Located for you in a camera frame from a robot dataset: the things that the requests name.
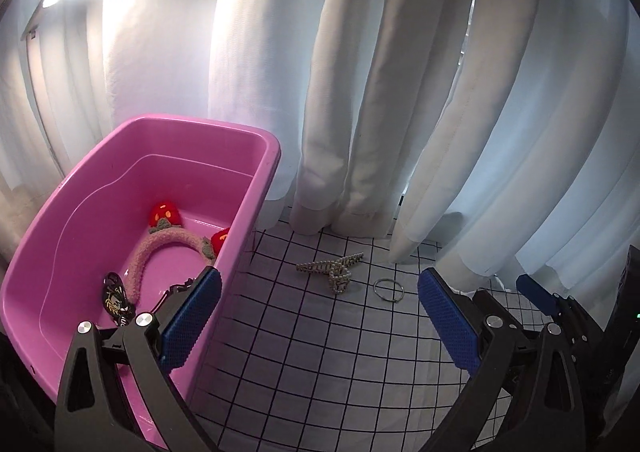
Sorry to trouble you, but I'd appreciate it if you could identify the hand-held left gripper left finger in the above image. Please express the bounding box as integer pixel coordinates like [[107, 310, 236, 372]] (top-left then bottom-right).
[[54, 266, 224, 452]]

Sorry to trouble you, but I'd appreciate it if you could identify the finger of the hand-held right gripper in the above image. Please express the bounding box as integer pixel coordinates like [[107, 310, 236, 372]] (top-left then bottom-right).
[[516, 274, 610, 368]]

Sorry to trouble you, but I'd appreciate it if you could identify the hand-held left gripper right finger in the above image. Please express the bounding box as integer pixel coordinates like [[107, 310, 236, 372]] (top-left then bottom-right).
[[417, 267, 587, 452]]

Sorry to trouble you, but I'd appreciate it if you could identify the black printed hair bow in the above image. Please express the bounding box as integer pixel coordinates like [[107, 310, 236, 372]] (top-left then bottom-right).
[[102, 271, 139, 329]]

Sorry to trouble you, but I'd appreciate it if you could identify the pink plush strawberry headband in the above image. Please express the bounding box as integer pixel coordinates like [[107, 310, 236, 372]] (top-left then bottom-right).
[[127, 201, 234, 307]]

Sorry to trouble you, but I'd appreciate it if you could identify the pink plastic tub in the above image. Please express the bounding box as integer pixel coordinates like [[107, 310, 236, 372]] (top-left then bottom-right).
[[0, 114, 282, 441]]

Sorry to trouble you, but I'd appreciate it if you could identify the small thin silver bangle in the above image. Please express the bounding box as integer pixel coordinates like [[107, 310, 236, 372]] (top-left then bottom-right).
[[373, 277, 407, 304]]

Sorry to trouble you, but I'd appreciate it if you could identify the pearl hair claw clip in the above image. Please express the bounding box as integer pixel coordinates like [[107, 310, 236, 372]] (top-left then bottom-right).
[[295, 251, 365, 296]]

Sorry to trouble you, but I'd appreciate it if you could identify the white checkered tablecloth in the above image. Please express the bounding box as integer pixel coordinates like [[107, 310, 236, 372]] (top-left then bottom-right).
[[192, 219, 526, 452]]

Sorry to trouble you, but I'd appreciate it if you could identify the cream thick curtain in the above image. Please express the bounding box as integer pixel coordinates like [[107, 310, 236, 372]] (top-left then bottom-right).
[[292, 0, 506, 265]]

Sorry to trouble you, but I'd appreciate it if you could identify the white sheer curtain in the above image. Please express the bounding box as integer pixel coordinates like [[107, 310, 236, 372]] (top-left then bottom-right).
[[0, 0, 640, 313]]

